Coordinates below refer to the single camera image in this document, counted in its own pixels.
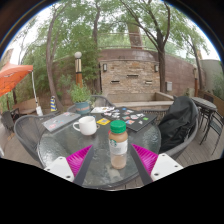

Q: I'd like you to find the green-capped coffee drink bottle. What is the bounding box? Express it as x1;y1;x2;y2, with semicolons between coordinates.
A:
108;119;129;170

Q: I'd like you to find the silver laptop with stickers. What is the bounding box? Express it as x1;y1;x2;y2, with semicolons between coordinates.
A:
42;111;82;133

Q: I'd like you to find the green leafy tree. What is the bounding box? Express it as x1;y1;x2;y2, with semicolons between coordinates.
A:
76;0;114;94
119;0;188;94
33;1;78;112

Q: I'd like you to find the grey mesh patio chair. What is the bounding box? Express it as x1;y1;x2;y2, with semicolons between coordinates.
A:
67;94;116;114
141;96;201;161
13;113;58;161

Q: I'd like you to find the slim wooden lamp post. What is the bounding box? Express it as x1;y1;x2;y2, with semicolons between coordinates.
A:
193;64;200;98

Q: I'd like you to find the black jacket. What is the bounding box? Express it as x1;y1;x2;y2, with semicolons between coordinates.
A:
157;95;200;154

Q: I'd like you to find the dark patio chair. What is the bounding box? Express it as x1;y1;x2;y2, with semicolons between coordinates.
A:
199;109;224;155

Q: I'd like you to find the black laptop with stickers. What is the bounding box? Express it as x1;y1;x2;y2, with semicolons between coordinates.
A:
101;106;158;133

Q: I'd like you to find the white sticker sheet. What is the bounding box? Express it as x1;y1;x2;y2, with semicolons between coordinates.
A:
90;106;116;114

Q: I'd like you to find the wooden bench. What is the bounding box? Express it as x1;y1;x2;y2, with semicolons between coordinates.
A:
13;97;41;116

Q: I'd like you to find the round dark patio table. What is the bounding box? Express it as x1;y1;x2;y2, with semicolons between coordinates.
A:
190;96;218;146

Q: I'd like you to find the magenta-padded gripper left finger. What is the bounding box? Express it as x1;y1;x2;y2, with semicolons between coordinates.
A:
44;144;97;187

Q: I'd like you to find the blue yellow striped cone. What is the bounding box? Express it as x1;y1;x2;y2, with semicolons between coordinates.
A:
49;95;58;113

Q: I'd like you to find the globe-topped lamp post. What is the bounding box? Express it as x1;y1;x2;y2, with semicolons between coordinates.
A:
73;50;84;88

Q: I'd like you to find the white ceramic mug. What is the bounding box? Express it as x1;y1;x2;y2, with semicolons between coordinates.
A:
72;115;98;136

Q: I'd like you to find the orange patio umbrella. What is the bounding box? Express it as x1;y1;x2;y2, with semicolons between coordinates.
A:
0;61;44;117

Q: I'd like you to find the potted plant in blue pot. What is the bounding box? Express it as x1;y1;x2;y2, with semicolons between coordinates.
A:
68;83;93;115

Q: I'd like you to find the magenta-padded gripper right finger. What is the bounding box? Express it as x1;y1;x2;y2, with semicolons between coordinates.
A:
128;143;184;186

